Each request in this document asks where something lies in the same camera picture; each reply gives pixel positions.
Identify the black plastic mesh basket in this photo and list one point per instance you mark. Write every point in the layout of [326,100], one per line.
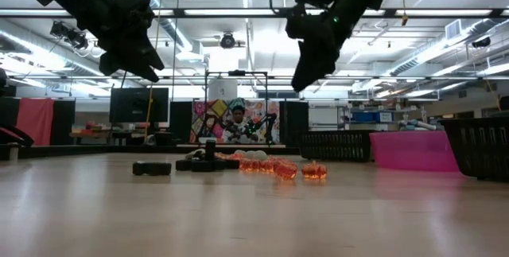
[334,147]
[477,149]

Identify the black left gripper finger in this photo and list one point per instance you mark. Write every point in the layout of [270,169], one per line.
[127,66]
[149,56]

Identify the red fabric curtain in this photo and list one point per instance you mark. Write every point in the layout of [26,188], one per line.
[36,121]

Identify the blue storage bin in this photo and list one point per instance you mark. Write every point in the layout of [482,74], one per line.
[366,117]

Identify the black background robot arm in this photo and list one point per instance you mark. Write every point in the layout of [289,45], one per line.
[270,119]

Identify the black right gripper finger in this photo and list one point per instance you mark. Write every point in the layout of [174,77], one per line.
[322,60]
[303,82]

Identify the black ceiling projector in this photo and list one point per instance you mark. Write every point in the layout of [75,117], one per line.
[63,30]

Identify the black partition panel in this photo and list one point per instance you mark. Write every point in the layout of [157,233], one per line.
[294,121]
[63,121]
[181,121]

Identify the pink plastic bowl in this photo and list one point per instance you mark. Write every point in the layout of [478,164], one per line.
[413,153]

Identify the black round ceiling fixture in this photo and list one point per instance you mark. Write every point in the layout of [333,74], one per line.
[228,41]

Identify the small orange plastic pumpkin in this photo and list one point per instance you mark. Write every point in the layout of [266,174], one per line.
[279,160]
[314,170]
[246,164]
[256,164]
[286,171]
[267,165]
[223,156]

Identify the black computer monitor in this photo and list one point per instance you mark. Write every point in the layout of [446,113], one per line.
[139,106]

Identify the person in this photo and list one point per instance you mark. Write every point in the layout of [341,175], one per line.
[238,114]

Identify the colourful patterned wall poster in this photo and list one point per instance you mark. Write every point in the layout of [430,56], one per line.
[218,107]

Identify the black aluminium table frame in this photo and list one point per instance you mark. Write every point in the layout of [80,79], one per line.
[79,150]

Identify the black background rig frame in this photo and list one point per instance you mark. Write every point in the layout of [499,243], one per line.
[236,73]

